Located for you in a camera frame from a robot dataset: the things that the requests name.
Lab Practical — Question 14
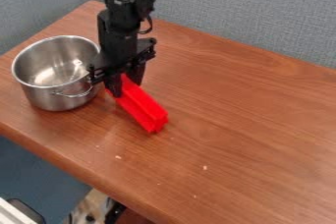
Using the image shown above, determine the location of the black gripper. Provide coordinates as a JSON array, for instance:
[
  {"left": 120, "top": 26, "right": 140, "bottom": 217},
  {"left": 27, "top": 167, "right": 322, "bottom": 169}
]
[{"left": 87, "top": 10, "right": 158, "bottom": 97}]

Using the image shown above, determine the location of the red plastic block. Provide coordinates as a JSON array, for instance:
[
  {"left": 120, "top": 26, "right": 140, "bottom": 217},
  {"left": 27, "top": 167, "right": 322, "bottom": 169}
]
[{"left": 115, "top": 75, "right": 168, "bottom": 133}]

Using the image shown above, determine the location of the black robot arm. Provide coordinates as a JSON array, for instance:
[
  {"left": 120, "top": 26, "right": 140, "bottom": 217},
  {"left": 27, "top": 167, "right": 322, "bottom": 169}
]
[{"left": 88, "top": 0, "right": 158, "bottom": 97}]

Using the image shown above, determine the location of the stainless steel pot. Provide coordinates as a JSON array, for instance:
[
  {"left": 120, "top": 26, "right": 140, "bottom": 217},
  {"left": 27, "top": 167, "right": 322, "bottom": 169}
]
[{"left": 11, "top": 35, "right": 103, "bottom": 112}]

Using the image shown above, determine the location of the black white object bottom left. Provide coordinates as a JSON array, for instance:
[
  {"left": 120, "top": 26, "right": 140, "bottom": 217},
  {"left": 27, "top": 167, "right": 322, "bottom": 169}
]
[{"left": 0, "top": 197, "right": 46, "bottom": 224}]

